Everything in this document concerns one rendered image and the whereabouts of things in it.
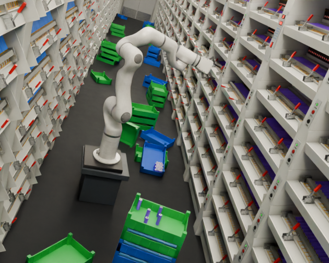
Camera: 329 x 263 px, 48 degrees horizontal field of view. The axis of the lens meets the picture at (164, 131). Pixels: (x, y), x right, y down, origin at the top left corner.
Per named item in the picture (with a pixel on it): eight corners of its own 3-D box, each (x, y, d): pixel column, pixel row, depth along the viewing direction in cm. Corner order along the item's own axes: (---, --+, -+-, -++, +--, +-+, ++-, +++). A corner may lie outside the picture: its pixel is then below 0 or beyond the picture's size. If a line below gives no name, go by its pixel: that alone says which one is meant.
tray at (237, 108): (239, 119, 232) (241, 105, 228) (221, 89, 287) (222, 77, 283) (271, 118, 233) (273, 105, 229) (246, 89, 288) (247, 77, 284)
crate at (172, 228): (124, 226, 180) (128, 213, 177) (133, 204, 199) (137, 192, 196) (181, 247, 179) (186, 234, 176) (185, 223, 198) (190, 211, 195)
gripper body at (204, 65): (197, 55, 254) (211, 62, 257) (191, 68, 254) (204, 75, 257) (201, 53, 247) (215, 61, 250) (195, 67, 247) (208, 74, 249)
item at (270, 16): (277, 31, 210) (280, 5, 205) (248, 16, 265) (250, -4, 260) (311, 31, 212) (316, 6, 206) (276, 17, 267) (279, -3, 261)
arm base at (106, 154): (94, 163, 243) (100, 139, 235) (91, 147, 259) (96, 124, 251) (122, 165, 250) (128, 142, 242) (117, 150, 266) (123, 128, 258)
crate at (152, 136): (139, 136, 375) (141, 130, 372) (150, 132, 392) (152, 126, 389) (163, 150, 364) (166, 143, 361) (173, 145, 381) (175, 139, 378)
